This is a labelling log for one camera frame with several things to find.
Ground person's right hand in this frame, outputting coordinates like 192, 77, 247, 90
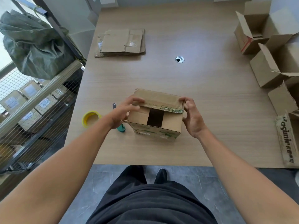
179, 97, 207, 139

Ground black shoe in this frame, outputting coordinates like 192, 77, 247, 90
154, 168, 168, 185

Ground yellow tape roll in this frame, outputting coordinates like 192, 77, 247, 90
82, 111, 102, 128

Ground person's left hand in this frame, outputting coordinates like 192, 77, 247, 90
108, 96, 145, 130

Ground person's right forearm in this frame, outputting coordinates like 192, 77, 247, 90
195, 128, 299, 224

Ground open plain cardboard box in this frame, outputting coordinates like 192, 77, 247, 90
249, 42, 299, 89
268, 80, 299, 117

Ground cardboard box with dark print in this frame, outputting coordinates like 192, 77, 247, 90
275, 110, 299, 168

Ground stack of flattened cardboard boxes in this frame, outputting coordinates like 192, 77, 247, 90
94, 29, 146, 58

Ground stack of labelled cardboard boxes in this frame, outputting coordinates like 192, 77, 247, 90
0, 79, 70, 138

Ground black shirt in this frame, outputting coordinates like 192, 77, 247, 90
86, 183, 218, 224

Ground green woven sack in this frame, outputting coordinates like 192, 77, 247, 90
0, 10, 76, 81

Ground open cardboard box red tape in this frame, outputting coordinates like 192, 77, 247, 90
234, 0, 292, 55

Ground teal utility knife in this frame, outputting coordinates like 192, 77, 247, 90
112, 103, 127, 133

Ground black trousers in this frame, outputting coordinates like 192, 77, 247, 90
103, 165, 150, 198

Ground metal wire cage cart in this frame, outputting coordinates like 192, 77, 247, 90
0, 0, 87, 176

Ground person's left forearm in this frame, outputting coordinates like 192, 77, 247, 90
0, 118, 120, 224

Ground small taped cardboard box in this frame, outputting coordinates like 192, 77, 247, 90
123, 89, 185, 140

